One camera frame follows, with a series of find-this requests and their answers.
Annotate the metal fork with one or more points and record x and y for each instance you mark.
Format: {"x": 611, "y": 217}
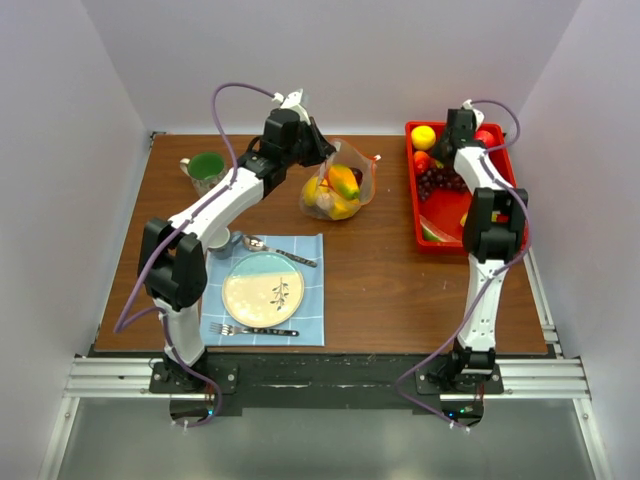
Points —
{"x": 231, "y": 330}

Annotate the aluminium frame rail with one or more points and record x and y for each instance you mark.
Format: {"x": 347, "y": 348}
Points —
{"x": 139, "y": 377}

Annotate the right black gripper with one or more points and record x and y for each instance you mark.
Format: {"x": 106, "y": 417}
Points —
{"x": 437, "y": 151}

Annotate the purple grape bunch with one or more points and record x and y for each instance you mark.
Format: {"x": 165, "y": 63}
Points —
{"x": 435, "y": 178}

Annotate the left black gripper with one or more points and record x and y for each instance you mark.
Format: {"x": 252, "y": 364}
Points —
{"x": 321, "y": 147}

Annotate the cream and teal plate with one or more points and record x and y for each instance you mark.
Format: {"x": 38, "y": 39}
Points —
{"x": 263, "y": 290}

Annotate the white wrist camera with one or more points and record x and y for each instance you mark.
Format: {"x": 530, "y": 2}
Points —
{"x": 479, "y": 116}
{"x": 292, "y": 101}

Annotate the yellow bell pepper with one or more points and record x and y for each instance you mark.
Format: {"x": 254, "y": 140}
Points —
{"x": 312, "y": 191}

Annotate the yellow lemon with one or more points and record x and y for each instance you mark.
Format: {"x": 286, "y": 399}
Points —
{"x": 423, "y": 137}

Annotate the watermelon slice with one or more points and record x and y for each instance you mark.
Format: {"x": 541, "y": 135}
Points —
{"x": 432, "y": 233}

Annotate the green floral mug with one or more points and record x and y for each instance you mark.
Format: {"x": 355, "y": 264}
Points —
{"x": 205, "y": 171}

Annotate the red plastic bin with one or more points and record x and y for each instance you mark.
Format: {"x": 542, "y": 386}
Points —
{"x": 443, "y": 208}

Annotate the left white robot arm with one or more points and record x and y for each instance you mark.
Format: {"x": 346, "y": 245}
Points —
{"x": 172, "y": 259}

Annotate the dark purple fruit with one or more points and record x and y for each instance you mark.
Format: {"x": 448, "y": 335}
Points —
{"x": 358, "y": 175}

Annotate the metal spoon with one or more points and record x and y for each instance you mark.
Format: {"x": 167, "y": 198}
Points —
{"x": 254, "y": 244}

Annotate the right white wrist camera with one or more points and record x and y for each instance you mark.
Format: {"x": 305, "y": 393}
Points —
{"x": 479, "y": 116}

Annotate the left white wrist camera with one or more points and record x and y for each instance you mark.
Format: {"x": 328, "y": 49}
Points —
{"x": 292, "y": 101}

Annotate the small white cup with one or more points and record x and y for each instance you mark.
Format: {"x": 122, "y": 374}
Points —
{"x": 223, "y": 243}

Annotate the red apple at back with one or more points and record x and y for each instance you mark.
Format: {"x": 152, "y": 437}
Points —
{"x": 486, "y": 138}

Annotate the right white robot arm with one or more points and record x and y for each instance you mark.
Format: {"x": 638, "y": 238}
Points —
{"x": 492, "y": 237}

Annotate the white garlic bulb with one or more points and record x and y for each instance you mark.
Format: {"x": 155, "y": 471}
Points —
{"x": 324, "y": 201}

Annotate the blue checked placemat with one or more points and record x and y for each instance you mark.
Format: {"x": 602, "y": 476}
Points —
{"x": 308, "y": 320}

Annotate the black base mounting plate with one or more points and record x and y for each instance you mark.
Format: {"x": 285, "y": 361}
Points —
{"x": 317, "y": 381}

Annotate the clear zip top bag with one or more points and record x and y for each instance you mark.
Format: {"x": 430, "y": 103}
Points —
{"x": 349, "y": 156}

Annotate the small red tomato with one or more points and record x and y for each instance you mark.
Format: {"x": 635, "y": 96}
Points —
{"x": 421, "y": 162}

